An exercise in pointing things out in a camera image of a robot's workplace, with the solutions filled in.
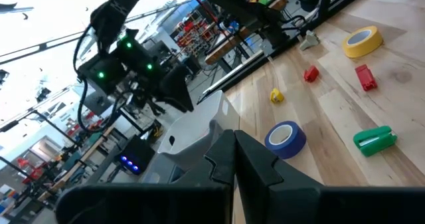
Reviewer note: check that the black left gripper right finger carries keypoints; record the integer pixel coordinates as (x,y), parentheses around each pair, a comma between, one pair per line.
(265,184)

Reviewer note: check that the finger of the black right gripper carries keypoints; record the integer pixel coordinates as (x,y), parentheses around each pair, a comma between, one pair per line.
(171,81)
(182,99)

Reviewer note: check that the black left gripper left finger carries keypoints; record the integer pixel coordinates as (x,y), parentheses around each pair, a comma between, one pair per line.
(212,171)

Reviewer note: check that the blue tape roll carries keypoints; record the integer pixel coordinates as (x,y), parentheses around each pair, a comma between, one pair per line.
(292,147)

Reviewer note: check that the yellow mini stapler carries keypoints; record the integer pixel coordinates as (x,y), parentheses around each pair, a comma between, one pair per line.
(276,96)

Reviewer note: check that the red mini stapler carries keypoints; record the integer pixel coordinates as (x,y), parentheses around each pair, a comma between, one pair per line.
(311,74)
(365,79)

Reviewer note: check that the green mini stapler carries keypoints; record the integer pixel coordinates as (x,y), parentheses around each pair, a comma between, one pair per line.
(378,144)

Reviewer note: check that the yellow tape roll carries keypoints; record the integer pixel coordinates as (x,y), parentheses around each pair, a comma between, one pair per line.
(362,51)

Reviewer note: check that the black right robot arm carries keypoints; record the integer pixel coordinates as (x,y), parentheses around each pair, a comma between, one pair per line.
(113,14)

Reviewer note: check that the white plastic bin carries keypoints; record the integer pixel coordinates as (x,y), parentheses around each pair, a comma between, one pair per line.
(196,127)

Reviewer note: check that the black box with blue lights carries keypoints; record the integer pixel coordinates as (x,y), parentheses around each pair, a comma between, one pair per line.
(139,151)

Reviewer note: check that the wooden workbench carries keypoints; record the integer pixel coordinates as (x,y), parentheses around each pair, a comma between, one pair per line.
(229,48)

